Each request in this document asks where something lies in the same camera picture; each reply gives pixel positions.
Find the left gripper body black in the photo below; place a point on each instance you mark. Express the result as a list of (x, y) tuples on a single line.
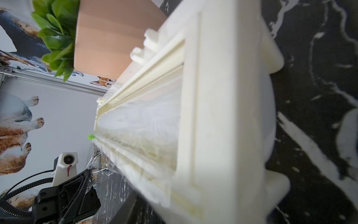
[(67, 203)]

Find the cream plastic wrap dispenser box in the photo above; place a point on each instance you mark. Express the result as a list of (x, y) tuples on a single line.
[(191, 122)]

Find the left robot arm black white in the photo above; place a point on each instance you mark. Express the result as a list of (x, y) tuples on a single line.
[(16, 204)]

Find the pink pot with green plant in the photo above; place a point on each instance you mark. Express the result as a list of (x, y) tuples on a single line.
[(93, 37)]

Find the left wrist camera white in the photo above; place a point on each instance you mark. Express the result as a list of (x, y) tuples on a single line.
[(64, 168)]

